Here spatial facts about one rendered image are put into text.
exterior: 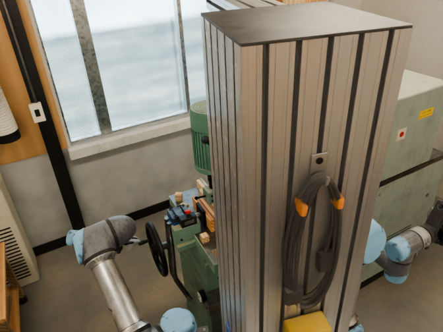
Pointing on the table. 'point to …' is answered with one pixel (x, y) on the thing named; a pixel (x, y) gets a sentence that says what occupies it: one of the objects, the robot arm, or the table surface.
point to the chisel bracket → (208, 194)
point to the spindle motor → (197, 118)
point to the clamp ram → (201, 213)
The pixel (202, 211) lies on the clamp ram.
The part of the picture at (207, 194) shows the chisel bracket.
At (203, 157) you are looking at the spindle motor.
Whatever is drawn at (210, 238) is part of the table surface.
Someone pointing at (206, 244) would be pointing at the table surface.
